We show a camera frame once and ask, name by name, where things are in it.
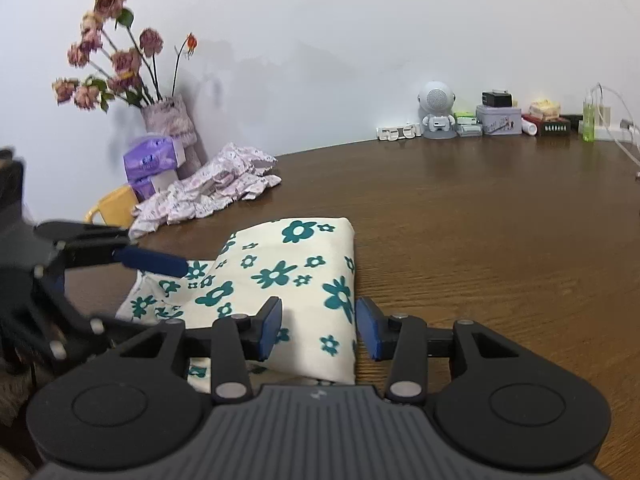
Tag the dried rose bouquet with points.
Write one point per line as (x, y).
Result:
(125, 62)

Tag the white astronaut speaker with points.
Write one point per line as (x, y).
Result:
(437, 102)

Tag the black labelled box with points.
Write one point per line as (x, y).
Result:
(554, 127)

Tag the white power strip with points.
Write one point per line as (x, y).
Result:
(617, 135)

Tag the green liquid bottle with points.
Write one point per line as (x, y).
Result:
(588, 125)

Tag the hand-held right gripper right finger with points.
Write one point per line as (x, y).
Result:
(369, 327)

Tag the pink floral garment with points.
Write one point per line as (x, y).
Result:
(210, 190)

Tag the black charger adapter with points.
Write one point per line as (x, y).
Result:
(496, 98)

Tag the yellow mug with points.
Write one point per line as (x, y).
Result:
(117, 207)

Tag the green white small packs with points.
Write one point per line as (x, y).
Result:
(467, 125)

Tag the grey tin box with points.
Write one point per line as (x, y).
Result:
(497, 121)

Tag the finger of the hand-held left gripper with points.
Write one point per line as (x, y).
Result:
(120, 327)
(150, 261)

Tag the pink fuzzy vase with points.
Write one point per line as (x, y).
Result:
(170, 117)

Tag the purple tissue pack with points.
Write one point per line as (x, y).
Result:
(150, 155)
(147, 185)

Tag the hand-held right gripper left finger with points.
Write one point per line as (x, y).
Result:
(271, 327)

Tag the cream green floral dress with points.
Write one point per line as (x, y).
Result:
(280, 280)

